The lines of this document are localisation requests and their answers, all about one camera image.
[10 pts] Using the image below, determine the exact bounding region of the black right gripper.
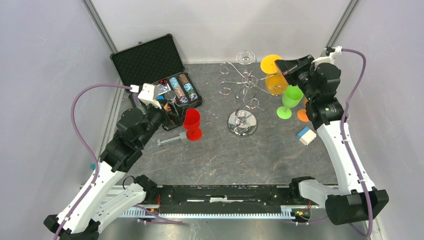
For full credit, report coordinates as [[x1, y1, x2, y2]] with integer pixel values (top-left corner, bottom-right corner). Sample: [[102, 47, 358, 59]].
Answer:
[[275, 54, 318, 101]]

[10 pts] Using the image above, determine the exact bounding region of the red plastic wine glass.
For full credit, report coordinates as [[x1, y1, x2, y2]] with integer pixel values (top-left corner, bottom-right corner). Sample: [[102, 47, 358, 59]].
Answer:
[[183, 108, 203, 142]]

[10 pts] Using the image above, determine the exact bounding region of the yellow plastic wine glass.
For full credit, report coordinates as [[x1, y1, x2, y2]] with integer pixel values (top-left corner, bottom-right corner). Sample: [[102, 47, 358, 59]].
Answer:
[[260, 54, 288, 96]]

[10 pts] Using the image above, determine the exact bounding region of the green plastic wine glass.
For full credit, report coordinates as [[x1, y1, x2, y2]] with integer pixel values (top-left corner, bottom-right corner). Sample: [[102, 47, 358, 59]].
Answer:
[[276, 85, 304, 120]]

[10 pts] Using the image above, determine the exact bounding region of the clear wine glass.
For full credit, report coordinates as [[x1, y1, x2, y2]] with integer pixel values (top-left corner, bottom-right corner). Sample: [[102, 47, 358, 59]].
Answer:
[[236, 50, 257, 77]]

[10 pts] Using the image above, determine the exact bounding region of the orange plastic wine glass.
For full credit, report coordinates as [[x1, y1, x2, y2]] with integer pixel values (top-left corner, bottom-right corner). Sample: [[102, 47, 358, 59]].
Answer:
[[296, 107, 310, 122]]

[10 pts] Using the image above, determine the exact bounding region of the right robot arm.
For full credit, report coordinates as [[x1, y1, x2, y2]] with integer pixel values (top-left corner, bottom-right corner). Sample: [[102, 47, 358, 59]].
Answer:
[[275, 55, 389, 225]]

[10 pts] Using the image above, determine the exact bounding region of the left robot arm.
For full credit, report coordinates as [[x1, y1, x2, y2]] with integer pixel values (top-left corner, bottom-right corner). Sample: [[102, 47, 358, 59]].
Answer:
[[44, 99, 170, 240]]

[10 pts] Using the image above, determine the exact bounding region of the chrome wine glass rack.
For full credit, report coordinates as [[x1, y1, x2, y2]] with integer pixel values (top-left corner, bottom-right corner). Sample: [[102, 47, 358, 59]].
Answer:
[[218, 62, 284, 138]]

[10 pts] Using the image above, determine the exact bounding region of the black poker chip case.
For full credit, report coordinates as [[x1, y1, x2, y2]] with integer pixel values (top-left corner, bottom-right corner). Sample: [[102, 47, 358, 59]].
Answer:
[[110, 33, 203, 115]]

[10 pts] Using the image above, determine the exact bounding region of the blue white toy block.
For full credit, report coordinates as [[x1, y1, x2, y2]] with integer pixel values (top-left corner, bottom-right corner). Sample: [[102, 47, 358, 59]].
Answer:
[[296, 127, 317, 146]]

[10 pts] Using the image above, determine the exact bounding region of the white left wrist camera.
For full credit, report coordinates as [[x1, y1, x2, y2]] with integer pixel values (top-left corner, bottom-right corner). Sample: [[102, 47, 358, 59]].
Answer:
[[137, 83, 163, 109]]

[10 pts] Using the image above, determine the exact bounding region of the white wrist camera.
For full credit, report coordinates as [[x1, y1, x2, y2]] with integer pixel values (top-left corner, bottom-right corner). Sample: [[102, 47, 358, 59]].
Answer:
[[137, 83, 163, 109], [312, 46, 343, 67]]

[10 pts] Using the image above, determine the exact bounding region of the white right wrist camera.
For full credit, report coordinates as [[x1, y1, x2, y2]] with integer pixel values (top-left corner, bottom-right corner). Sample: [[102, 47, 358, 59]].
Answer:
[[312, 46, 343, 67]]

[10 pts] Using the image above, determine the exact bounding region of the aluminium frame post right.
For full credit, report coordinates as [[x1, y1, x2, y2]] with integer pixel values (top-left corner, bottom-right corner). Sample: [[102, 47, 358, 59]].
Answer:
[[325, 0, 360, 47]]

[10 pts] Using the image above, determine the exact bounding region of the aluminium frame post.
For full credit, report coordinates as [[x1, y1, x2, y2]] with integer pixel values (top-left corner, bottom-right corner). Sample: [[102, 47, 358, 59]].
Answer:
[[325, 0, 360, 47], [82, 0, 118, 53]]

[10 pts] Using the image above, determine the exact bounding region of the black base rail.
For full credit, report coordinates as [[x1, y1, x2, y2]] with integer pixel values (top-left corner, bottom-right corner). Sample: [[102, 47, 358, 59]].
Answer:
[[145, 184, 323, 215]]

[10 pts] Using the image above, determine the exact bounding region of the aluminium frame post left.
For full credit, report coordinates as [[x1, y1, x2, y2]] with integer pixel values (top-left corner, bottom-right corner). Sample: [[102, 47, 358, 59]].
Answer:
[[82, 0, 118, 53]]

